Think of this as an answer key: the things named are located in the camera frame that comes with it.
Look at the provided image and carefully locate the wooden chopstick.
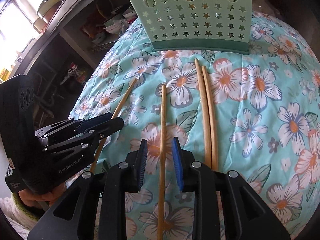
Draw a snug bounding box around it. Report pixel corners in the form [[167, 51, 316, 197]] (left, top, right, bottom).
[[195, 59, 212, 167], [157, 85, 167, 240], [89, 78, 137, 174], [202, 66, 219, 171]]

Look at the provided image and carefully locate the person's left hand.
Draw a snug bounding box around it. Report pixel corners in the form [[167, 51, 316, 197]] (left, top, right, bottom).
[[18, 183, 67, 208]]

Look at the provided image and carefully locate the green sleeve cuff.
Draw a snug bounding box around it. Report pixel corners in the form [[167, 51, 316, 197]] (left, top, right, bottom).
[[11, 193, 44, 228]]

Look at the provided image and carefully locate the floral quilted cloth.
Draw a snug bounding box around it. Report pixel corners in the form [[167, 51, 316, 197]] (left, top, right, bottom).
[[70, 12, 319, 239]]

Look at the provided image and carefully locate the stack of bowls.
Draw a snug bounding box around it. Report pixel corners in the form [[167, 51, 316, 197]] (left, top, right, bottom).
[[103, 5, 137, 34]]

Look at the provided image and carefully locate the mint green utensil holder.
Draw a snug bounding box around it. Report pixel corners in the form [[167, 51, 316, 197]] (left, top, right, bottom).
[[130, 0, 252, 54]]

